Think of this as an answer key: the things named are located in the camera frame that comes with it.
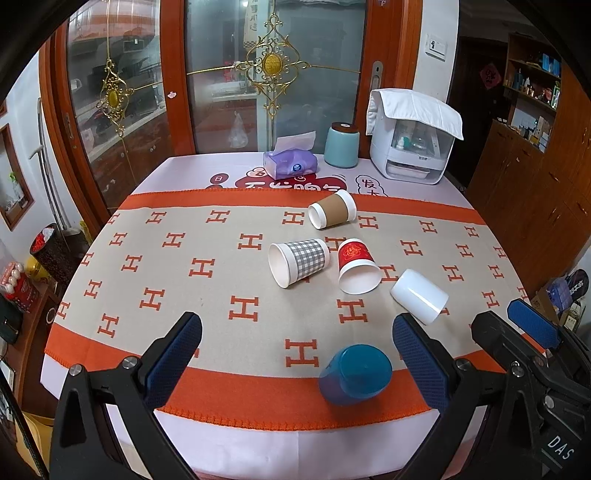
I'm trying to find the teal canister with brown lid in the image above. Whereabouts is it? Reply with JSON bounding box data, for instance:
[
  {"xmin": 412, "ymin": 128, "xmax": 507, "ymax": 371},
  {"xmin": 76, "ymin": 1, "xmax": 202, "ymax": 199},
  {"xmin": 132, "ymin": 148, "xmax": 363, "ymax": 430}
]
[{"xmin": 324, "ymin": 122, "xmax": 361, "ymax": 169}]

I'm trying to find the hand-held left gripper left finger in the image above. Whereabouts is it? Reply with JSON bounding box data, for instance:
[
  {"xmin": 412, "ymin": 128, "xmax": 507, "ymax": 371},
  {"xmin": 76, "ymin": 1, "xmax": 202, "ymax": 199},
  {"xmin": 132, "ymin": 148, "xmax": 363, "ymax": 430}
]
[{"xmin": 48, "ymin": 311, "xmax": 204, "ymax": 480}]

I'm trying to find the blue plastic cup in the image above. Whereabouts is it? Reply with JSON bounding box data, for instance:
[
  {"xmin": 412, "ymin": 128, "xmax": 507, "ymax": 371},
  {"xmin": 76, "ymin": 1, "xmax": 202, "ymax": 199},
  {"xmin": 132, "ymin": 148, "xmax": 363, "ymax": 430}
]
[{"xmin": 318, "ymin": 344, "xmax": 393, "ymax": 407}]

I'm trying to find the white wall switch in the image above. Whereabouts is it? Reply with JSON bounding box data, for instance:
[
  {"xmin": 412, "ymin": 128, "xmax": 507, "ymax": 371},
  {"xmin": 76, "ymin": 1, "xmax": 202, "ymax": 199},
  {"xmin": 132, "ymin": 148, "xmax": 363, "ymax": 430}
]
[{"xmin": 425, "ymin": 33, "xmax": 448, "ymax": 61}]

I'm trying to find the white countertop appliance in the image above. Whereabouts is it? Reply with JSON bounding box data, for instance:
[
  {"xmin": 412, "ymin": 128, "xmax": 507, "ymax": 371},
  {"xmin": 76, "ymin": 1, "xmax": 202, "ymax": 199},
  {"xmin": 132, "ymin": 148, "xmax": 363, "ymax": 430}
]
[{"xmin": 369, "ymin": 105, "xmax": 451, "ymax": 185}]

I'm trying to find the white cloth cover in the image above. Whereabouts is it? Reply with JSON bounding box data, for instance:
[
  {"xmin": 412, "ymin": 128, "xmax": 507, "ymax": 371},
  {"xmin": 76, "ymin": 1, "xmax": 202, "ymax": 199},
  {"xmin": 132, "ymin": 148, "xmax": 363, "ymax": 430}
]
[{"xmin": 366, "ymin": 88, "xmax": 464, "ymax": 140}]

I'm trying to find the orange patterned blanket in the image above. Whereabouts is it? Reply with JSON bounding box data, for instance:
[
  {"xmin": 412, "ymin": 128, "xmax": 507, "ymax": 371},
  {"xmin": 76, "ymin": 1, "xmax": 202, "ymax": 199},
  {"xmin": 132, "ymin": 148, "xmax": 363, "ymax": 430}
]
[{"xmin": 44, "ymin": 188, "xmax": 550, "ymax": 416}]

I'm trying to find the purple tissue pack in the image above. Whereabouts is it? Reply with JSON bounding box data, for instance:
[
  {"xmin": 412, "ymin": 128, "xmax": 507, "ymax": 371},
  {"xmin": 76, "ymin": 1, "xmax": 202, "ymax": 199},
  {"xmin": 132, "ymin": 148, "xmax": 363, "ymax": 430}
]
[{"xmin": 263, "ymin": 130, "xmax": 320, "ymax": 181}]

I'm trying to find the red wall decoration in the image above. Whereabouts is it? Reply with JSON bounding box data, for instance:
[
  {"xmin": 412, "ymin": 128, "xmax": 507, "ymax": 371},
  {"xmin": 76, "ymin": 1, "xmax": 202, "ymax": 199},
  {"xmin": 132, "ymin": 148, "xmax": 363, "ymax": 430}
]
[{"xmin": 480, "ymin": 65, "xmax": 502, "ymax": 91}]

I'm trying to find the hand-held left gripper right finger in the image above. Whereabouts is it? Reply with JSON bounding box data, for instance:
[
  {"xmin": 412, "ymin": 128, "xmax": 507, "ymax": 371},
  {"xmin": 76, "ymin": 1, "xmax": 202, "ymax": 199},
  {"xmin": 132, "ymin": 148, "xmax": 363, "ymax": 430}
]
[{"xmin": 392, "ymin": 313, "xmax": 546, "ymax": 480}]

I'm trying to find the white cup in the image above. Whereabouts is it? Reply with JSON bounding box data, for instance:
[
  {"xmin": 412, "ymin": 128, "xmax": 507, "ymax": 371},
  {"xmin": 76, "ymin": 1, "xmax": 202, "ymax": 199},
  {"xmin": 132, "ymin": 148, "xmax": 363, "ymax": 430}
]
[{"xmin": 390, "ymin": 269, "xmax": 450, "ymax": 326}]

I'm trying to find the blue cardboard box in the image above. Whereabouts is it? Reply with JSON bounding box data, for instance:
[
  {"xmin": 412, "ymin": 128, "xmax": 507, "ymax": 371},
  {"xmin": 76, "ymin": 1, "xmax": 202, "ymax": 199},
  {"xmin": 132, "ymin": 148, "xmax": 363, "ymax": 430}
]
[{"xmin": 531, "ymin": 268, "xmax": 591, "ymax": 333}]

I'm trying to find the clear plastic bag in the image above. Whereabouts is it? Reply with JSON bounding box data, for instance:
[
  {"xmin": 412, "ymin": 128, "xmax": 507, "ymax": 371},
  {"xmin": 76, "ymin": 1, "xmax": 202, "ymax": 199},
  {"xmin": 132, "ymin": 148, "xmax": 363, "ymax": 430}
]
[{"xmin": 229, "ymin": 111, "xmax": 249, "ymax": 149}]

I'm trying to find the red egg carton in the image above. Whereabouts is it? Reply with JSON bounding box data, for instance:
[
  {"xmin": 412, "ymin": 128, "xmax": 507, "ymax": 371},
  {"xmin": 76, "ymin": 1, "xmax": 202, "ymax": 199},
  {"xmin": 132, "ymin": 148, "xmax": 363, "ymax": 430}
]
[{"xmin": 0, "ymin": 261, "xmax": 40, "ymax": 315}]

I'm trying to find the wooden window frame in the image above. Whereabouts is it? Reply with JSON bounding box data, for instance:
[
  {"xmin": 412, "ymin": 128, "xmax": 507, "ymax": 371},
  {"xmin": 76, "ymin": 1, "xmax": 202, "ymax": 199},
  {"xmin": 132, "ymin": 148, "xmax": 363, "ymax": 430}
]
[{"xmin": 0, "ymin": 122, "xmax": 36, "ymax": 232}]

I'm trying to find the grey checked paper cup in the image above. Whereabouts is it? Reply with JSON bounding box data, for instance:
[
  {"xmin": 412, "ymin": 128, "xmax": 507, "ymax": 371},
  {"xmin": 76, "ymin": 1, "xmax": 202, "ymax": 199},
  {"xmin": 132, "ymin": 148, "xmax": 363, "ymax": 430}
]
[{"xmin": 268, "ymin": 238, "xmax": 330, "ymax": 289}]

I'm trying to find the grey metal pole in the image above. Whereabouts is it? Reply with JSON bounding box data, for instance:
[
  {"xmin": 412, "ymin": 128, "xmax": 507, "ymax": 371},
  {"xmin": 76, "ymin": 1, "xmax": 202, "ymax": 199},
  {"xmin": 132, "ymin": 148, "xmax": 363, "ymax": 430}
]
[{"xmin": 30, "ymin": 98, "xmax": 70, "ymax": 232}]

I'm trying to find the dark patterned trash bin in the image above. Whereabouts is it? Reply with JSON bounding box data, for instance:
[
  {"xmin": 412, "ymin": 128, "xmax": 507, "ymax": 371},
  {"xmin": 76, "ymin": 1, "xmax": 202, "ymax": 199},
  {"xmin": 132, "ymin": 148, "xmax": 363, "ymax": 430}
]
[{"xmin": 29, "ymin": 223, "xmax": 78, "ymax": 287}]

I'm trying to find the red paper cup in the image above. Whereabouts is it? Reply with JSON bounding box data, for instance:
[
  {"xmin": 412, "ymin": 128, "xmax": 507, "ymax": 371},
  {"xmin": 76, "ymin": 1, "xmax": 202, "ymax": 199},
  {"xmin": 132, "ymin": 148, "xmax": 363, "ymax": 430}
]
[{"xmin": 337, "ymin": 238, "xmax": 383, "ymax": 295}]

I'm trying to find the wooden shelf cabinet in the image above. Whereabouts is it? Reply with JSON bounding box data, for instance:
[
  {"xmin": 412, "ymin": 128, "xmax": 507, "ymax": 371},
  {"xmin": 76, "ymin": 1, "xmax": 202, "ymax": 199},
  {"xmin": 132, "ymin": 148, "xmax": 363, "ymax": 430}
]
[{"xmin": 466, "ymin": 31, "xmax": 591, "ymax": 301}]

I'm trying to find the glass door with gold ornament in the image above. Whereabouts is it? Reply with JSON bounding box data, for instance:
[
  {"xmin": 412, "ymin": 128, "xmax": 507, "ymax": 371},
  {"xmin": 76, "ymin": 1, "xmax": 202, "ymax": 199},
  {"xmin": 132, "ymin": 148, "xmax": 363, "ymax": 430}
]
[
  {"xmin": 39, "ymin": 0, "xmax": 185, "ymax": 215},
  {"xmin": 168, "ymin": 0, "xmax": 426, "ymax": 158}
]

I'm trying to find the pink printed tablecloth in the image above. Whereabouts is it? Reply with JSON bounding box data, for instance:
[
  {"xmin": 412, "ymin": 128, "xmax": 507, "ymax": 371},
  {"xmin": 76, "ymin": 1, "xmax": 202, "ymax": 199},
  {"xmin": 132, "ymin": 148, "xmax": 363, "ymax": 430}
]
[{"xmin": 39, "ymin": 151, "xmax": 509, "ymax": 480}]

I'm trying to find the brown sleeved paper cup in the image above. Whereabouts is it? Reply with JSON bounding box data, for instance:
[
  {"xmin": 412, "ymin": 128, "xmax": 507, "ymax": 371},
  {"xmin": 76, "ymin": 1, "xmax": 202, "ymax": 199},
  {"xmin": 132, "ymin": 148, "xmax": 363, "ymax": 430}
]
[{"xmin": 308, "ymin": 189, "xmax": 357, "ymax": 230}]

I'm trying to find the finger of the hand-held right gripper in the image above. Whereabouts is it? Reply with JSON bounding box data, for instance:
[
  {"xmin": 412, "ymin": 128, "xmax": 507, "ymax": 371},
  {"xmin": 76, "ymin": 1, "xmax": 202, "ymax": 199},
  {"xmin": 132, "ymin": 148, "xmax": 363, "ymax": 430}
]
[
  {"xmin": 470, "ymin": 311, "xmax": 552, "ymax": 370},
  {"xmin": 507, "ymin": 298, "xmax": 591, "ymax": 370}
]

